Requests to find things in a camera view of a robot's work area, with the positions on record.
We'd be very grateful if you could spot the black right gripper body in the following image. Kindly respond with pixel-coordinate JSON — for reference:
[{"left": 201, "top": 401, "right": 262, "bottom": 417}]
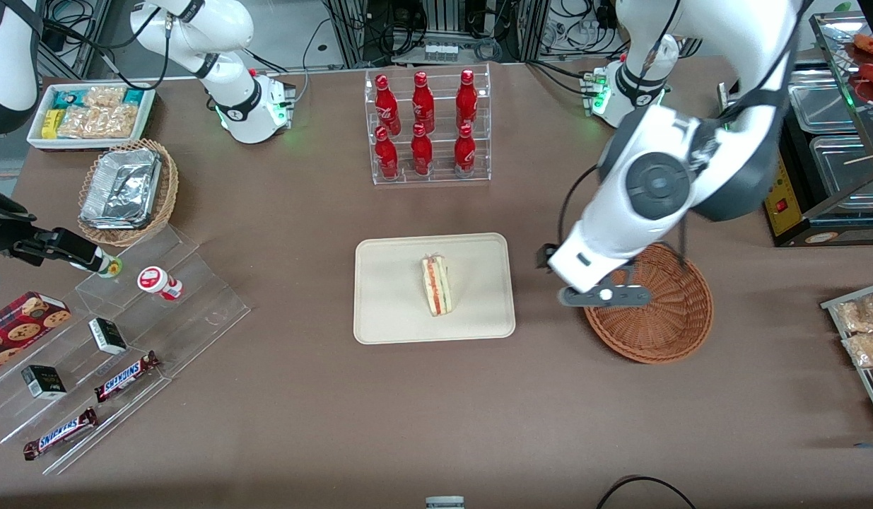
[{"left": 0, "top": 185, "right": 40, "bottom": 238}]

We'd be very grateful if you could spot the triangle sandwich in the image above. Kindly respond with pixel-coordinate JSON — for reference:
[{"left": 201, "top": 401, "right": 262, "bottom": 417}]
[{"left": 421, "top": 253, "right": 455, "bottom": 317}]

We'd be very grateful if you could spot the brown wicker basket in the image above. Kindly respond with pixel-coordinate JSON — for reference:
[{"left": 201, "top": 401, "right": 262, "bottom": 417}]
[{"left": 581, "top": 242, "right": 714, "bottom": 365}]

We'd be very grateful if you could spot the light wicker basket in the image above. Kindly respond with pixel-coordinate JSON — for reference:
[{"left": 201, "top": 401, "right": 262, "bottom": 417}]
[{"left": 77, "top": 139, "right": 180, "bottom": 247}]

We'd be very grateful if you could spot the cream rectangular plastic tray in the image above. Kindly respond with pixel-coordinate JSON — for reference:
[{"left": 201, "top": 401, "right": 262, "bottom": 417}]
[{"left": 353, "top": 233, "right": 517, "bottom": 346}]

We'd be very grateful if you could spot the metal snack rack tray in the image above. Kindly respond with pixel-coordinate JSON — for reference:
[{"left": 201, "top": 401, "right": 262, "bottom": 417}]
[{"left": 820, "top": 281, "right": 873, "bottom": 433}]

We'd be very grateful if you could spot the silver foil pack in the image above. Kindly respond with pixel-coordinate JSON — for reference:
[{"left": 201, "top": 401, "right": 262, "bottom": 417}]
[
  {"left": 79, "top": 209, "right": 154, "bottom": 231},
  {"left": 81, "top": 148, "right": 163, "bottom": 223}
]

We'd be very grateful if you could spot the red tartan cookie box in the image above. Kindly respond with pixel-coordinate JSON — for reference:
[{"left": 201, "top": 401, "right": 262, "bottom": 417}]
[{"left": 0, "top": 291, "right": 73, "bottom": 377}]

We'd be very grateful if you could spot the red lidded small jar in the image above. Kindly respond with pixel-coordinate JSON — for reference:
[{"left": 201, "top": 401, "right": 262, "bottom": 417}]
[{"left": 137, "top": 266, "right": 184, "bottom": 301}]

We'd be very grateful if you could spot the small black carton box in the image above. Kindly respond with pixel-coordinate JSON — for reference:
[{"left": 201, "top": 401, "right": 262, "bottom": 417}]
[
  {"left": 88, "top": 317, "right": 129, "bottom": 356},
  {"left": 20, "top": 364, "right": 68, "bottom": 401}
]

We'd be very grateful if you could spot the white rectangular snack bin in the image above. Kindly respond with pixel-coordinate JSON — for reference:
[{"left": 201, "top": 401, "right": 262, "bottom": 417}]
[{"left": 26, "top": 81, "right": 156, "bottom": 151}]

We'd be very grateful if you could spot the clear bag of crackers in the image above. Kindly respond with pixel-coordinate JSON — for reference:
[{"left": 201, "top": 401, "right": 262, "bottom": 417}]
[
  {"left": 57, "top": 105, "right": 140, "bottom": 140},
  {"left": 83, "top": 85, "right": 129, "bottom": 108}
]

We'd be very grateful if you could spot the red cola bottle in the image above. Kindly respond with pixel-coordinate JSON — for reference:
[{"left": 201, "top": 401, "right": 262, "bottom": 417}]
[
  {"left": 375, "top": 75, "right": 402, "bottom": 136},
  {"left": 454, "top": 124, "right": 476, "bottom": 177},
  {"left": 455, "top": 69, "right": 479, "bottom": 129},
  {"left": 411, "top": 124, "right": 434, "bottom": 176},
  {"left": 375, "top": 127, "right": 399, "bottom": 180},
  {"left": 411, "top": 71, "right": 435, "bottom": 135}
]

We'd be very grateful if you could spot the Snickers chocolate bar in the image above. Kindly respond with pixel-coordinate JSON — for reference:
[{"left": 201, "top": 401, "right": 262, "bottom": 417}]
[
  {"left": 93, "top": 351, "right": 161, "bottom": 404},
  {"left": 23, "top": 406, "right": 99, "bottom": 462}
]

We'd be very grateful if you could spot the clear acrylic stepped display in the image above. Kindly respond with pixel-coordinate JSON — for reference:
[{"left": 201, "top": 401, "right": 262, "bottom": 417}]
[{"left": 0, "top": 225, "right": 252, "bottom": 476}]

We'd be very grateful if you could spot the clear acrylic bottle rack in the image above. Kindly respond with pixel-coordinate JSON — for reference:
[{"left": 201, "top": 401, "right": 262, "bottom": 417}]
[{"left": 364, "top": 64, "right": 492, "bottom": 186}]

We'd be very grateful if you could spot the black glass food warmer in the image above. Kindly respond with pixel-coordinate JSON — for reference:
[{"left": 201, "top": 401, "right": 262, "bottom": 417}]
[{"left": 761, "top": 11, "right": 873, "bottom": 248}]

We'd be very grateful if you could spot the clear bag of pastries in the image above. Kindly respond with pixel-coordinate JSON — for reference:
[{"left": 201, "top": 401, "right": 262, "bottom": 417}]
[
  {"left": 841, "top": 329, "right": 873, "bottom": 368},
  {"left": 832, "top": 291, "right": 873, "bottom": 334}
]

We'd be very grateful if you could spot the steel food pan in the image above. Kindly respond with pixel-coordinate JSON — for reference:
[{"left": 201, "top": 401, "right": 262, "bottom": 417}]
[
  {"left": 790, "top": 67, "right": 857, "bottom": 135},
  {"left": 809, "top": 134, "right": 873, "bottom": 213}
]

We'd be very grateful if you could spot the metal equipment rack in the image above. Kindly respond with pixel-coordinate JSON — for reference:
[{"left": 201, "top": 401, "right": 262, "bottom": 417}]
[{"left": 323, "top": 0, "right": 550, "bottom": 68}]

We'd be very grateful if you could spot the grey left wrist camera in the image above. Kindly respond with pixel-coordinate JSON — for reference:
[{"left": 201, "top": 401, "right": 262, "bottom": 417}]
[{"left": 558, "top": 284, "right": 653, "bottom": 307}]

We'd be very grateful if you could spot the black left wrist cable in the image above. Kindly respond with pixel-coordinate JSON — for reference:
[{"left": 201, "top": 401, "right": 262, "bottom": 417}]
[{"left": 556, "top": 166, "right": 601, "bottom": 248}]

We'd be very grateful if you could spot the black looped cable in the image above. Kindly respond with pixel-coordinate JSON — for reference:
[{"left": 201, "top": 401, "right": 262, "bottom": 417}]
[{"left": 595, "top": 476, "right": 698, "bottom": 509}]

